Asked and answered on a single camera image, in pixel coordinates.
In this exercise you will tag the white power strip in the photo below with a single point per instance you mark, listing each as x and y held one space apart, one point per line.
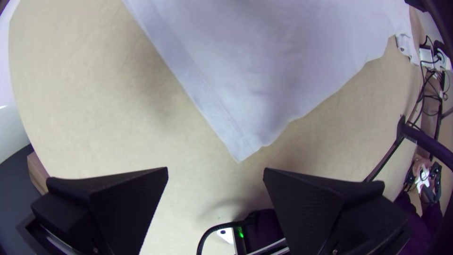
426 55

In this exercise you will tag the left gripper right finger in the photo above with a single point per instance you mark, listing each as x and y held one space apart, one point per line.
318 212

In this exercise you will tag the black camera pole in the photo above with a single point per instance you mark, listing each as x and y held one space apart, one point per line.
431 145

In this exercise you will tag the light grey t-shirt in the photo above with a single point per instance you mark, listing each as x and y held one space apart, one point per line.
265 53

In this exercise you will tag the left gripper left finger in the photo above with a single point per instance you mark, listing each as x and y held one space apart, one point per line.
106 209

